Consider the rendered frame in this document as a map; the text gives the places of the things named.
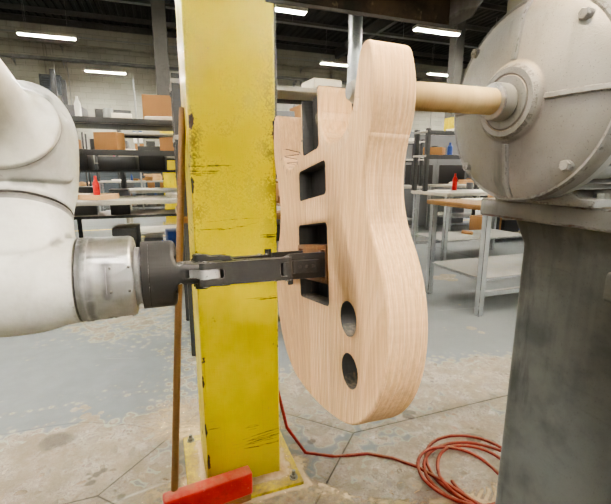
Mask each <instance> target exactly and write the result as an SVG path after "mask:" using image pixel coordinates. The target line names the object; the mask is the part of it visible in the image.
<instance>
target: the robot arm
mask: <svg viewBox="0 0 611 504"><path fill-rule="evenodd" d="M78 188H79V144H78V136H77V131H76V128H75V125H74V122H73V120H72V117H71V115H70V113H69V112H68V110H67V108H66V107H65V105H64V104H63V103H62V102H61V100H60V99H59V98H58V97H57V96H56V95H54V94H53V93H52V92H51V91H49V90H48V89H46V88H44V87H42V86H40V85H38V84H35V83H32V82H28V81H23V80H16V79H15V78H14V76H13V75H12V74H11V72H10V71H9V69H8V68H7V66H6V65H5V64H4V63H3V61H2V60H1V59H0V338H3V337H15V336H23V335H31V334H37V333H42V332H47V331H52V330H55V329H57V328H60V327H62V326H65V325H69V324H72V323H77V322H83V321H89V322H91V321H96V320H101V319H111V318H114V317H115V318H118V317H122V316H131V315H132V316H135V315H136V314H138V311H139V304H141V303H143V305H144V308H145V309H146V308H156V307H166V306H174V305H176V304H177V303H178V284H194V287H195V289H208V288H210V287H211V286H229V285H231V284H243V283H257V282H270V281H283V280H285V281H288V285H293V280H294V279H306V278H318V277H325V252H311V253H303V250H302V251H286V252H271V249H264V252H265V254H264V255H263V254H261V253H259V254H256V255H245V256H230V255H225V254H217V255H208V254H199V253H198V254H192V259H191V261H181V262H176V250H175V244H174V242H173V241H170V240H161V241H143V242H140V247H136V245H135V241H134V238H132V237H131V236H113V237H83V238H76V236H75V230H74V212H75V206H76V202H77V199H78Z"/></svg>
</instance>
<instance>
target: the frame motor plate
mask: <svg viewBox="0 0 611 504"><path fill-rule="evenodd" d="M480 214H481V215H484V216H491V217H499V218H506V219H513V220H521V221H528V222H535V223H542V224H550V225H557V226H564V227H571V228H579V229H586V230H593V231H601V232H608V233H611V207H602V208H583V207H571V206H560V205H548V204H537V203H525V202H510V201H502V200H496V199H495V197H491V198H483V199H482V200H481V210H480Z"/></svg>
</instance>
